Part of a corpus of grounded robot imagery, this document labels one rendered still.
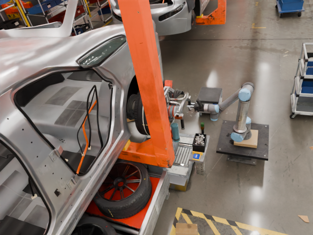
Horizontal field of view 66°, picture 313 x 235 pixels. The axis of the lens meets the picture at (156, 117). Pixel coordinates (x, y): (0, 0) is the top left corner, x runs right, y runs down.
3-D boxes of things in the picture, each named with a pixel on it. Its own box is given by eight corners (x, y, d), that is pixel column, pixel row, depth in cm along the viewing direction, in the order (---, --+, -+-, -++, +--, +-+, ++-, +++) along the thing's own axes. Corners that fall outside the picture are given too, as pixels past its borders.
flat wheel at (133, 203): (103, 170, 311) (97, 159, 296) (153, 168, 301) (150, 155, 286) (90, 220, 260) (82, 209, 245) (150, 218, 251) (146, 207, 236)
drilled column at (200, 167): (197, 168, 324) (196, 146, 297) (205, 169, 320) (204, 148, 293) (196, 174, 317) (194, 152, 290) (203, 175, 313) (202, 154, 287)
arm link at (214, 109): (218, 114, 285) (218, 108, 279) (207, 114, 290) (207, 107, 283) (219, 109, 292) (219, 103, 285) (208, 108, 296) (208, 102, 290)
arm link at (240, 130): (247, 135, 295) (256, 85, 244) (241, 145, 285) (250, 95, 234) (234, 131, 302) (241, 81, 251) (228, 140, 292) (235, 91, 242)
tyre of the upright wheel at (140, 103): (134, 80, 267) (132, 139, 276) (154, 81, 258) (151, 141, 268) (156, 82, 327) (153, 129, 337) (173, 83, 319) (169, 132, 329)
